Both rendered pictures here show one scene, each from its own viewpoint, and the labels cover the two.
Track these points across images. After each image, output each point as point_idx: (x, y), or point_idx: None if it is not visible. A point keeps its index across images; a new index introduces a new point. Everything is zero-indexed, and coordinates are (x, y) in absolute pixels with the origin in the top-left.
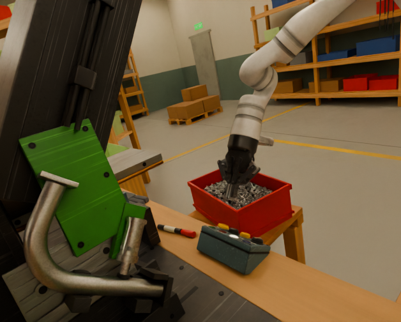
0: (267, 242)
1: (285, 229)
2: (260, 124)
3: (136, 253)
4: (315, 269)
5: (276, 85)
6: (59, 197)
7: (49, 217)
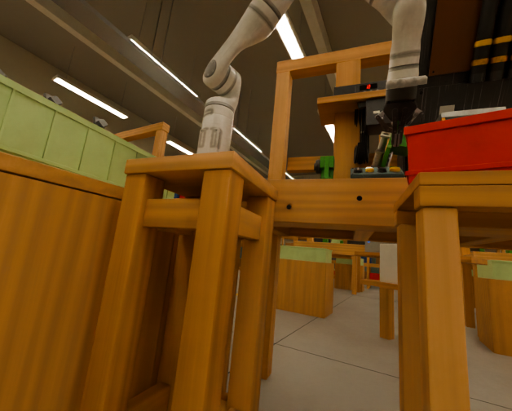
0: (396, 201)
1: (404, 198)
2: (388, 72)
3: (372, 165)
4: (317, 178)
5: (393, 21)
6: (381, 140)
7: (378, 147)
